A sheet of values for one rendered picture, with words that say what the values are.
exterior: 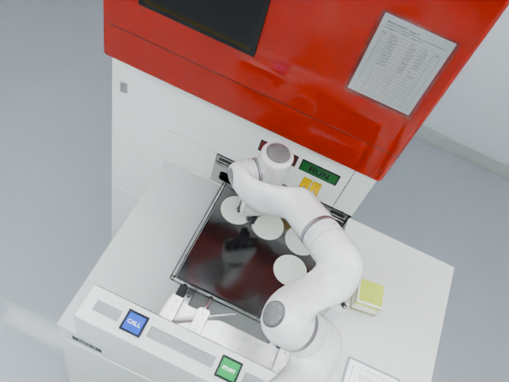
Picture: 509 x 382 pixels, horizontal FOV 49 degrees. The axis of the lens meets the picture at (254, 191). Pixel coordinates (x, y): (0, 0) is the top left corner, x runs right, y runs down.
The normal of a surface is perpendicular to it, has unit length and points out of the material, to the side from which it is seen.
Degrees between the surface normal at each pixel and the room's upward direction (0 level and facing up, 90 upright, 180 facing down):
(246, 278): 0
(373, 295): 0
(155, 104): 90
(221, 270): 0
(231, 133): 90
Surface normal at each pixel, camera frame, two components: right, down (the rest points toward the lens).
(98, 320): 0.21, -0.54
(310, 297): 0.18, -0.77
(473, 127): -0.37, 0.73
